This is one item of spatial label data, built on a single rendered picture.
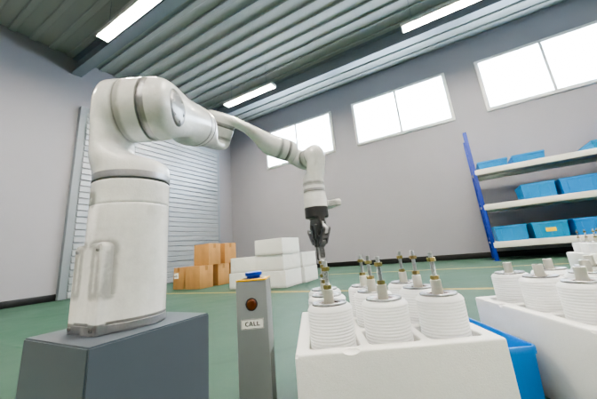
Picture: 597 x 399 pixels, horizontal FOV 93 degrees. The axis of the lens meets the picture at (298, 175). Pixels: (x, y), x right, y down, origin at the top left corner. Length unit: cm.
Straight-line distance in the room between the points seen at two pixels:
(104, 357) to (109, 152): 22
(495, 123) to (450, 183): 125
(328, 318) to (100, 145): 50
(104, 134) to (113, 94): 5
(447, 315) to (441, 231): 506
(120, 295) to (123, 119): 22
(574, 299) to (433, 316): 30
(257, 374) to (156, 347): 38
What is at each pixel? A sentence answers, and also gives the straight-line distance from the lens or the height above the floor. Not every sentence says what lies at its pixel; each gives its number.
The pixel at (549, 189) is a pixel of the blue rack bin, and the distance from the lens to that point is 516.
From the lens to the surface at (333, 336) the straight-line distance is 65.
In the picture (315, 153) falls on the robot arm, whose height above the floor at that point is 66.
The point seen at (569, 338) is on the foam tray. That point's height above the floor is 15.
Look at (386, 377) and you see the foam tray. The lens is 65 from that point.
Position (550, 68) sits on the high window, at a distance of 642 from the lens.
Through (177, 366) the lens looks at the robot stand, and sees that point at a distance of 41.
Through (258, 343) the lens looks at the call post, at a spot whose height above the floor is 18.
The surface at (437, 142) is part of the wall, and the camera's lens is 598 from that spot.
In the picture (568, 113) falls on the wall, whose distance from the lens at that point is 622.
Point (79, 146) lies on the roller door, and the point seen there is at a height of 237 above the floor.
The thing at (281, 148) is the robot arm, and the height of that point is 68.
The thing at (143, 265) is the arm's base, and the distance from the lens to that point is 39.
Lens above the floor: 37
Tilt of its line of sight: 15 degrees up
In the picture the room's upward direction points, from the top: 5 degrees counter-clockwise
